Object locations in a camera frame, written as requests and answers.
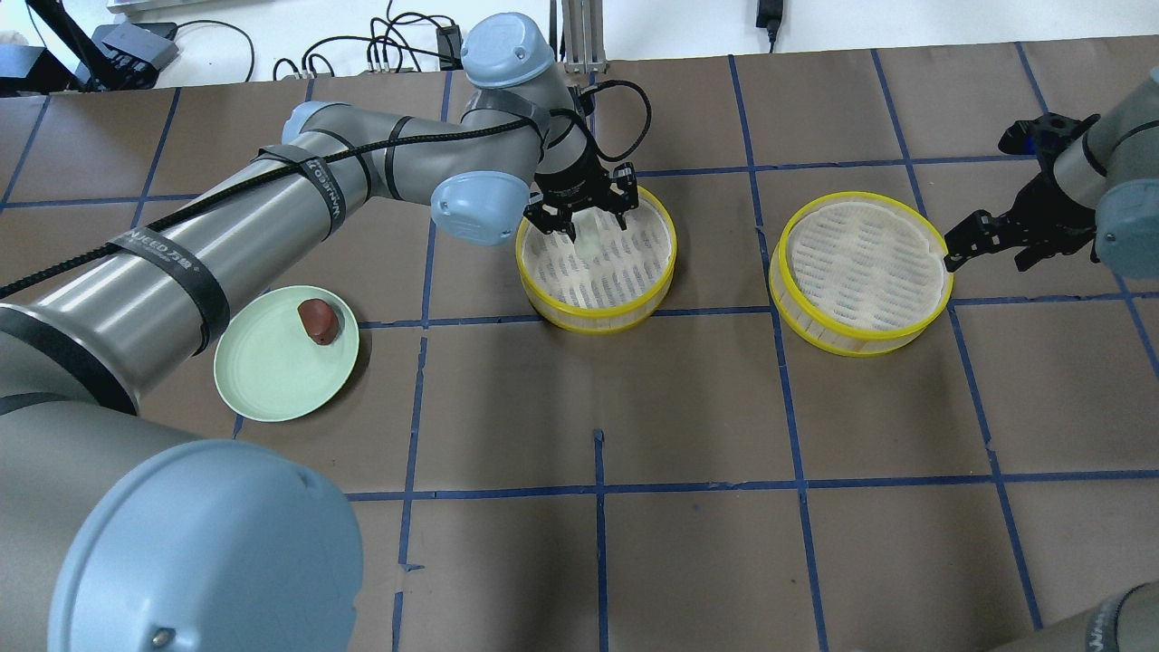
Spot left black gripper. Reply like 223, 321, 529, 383
524, 159, 640, 241

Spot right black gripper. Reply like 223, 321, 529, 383
943, 113, 1100, 273

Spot white bun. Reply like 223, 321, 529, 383
574, 207, 604, 265

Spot yellow steamer basket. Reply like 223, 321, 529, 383
516, 188, 678, 335
767, 191, 953, 358

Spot brown bun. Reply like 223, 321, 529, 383
296, 296, 342, 346

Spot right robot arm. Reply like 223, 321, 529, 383
943, 69, 1158, 278

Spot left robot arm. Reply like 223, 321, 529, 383
3, 13, 637, 651

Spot green plate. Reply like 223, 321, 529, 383
214, 285, 360, 422

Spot aluminium frame post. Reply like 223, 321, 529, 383
561, 0, 608, 73

